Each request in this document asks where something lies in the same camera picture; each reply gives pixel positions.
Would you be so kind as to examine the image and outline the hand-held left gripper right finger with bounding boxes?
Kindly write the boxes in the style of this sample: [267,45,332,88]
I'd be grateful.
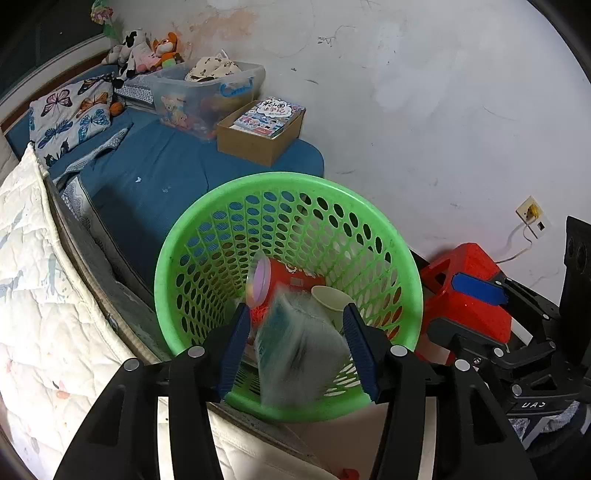
[341,302,539,480]

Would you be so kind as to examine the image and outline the blue grey patterned cloth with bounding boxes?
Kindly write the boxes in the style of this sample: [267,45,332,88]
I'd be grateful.
[48,127,134,185]

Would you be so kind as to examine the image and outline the white cable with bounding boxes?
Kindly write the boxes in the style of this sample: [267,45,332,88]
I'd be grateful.
[496,220,536,266]

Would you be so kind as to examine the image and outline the clear plastic storage box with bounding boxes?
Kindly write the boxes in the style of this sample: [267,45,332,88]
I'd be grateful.
[143,62,266,141]

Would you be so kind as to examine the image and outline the grey patterned folded cloth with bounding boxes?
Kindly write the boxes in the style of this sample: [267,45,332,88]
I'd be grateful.
[113,83,156,112]

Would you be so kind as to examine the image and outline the cream printed cloth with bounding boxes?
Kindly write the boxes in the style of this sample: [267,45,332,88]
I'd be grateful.
[185,51,243,84]

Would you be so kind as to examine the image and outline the white paper cup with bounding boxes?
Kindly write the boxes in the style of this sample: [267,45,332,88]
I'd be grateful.
[310,285,356,334]

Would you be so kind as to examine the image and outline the red cartoon print cup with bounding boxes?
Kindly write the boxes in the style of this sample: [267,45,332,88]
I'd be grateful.
[247,257,326,319]

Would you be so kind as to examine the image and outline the red plastic stool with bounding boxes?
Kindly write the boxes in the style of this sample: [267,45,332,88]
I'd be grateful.
[416,242,514,365]

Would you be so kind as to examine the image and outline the white wall socket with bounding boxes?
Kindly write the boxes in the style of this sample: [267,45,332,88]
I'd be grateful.
[516,196,552,238]

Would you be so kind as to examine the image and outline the butterfly print pillow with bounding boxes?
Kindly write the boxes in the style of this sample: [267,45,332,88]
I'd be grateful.
[28,76,114,168]

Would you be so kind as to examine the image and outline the artificial flower decoration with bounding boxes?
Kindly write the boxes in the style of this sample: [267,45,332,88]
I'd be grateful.
[90,0,117,40]

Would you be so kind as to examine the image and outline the orange fox plush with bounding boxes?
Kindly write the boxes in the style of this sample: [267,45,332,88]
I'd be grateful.
[152,32,185,70]

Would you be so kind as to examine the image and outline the white quilted blanket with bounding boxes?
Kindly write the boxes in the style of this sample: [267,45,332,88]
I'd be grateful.
[0,143,259,480]

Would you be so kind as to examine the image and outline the beige mattress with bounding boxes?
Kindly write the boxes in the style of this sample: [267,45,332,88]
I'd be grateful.
[44,175,333,467]

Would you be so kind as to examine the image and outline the blue bed sheet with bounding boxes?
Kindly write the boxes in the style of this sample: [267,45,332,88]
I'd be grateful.
[4,65,324,287]

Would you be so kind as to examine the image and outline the brown cardboard box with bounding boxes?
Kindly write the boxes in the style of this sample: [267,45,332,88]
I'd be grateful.
[216,99,306,168]

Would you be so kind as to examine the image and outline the colourful cartoon book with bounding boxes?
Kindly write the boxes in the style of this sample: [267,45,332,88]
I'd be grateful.
[233,96,306,138]

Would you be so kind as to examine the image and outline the white and green milk carton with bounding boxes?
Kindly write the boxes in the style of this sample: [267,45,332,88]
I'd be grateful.
[255,290,352,408]

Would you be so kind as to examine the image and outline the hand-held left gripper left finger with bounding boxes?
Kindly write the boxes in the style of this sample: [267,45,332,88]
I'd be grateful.
[53,302,253,480]

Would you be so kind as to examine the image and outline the pink plush toy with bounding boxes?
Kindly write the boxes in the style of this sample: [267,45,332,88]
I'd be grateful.
[139,48,163,73]

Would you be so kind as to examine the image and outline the green plastic mesh basket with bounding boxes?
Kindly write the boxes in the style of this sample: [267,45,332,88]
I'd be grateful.
[154,172,423,423]

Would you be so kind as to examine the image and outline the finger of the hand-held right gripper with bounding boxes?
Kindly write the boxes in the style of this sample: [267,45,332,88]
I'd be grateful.
[427,316,555,371]
[451,272,561,322]

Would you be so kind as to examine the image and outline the black and white cow plush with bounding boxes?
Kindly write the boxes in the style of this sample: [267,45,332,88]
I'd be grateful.
[102,30,147,80]

